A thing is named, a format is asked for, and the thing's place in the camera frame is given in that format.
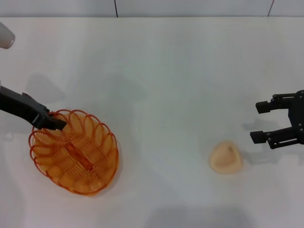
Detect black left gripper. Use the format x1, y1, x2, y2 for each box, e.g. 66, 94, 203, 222
0, 85, 67, 131

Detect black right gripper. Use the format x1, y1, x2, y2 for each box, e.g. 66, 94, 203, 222
249, 89, 304, 150

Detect orange plastic wire basket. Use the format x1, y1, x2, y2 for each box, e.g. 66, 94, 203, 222
29, 109, 119, 196

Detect cream peach-shaped bun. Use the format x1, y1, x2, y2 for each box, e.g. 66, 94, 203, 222
209, 140, 243, 174

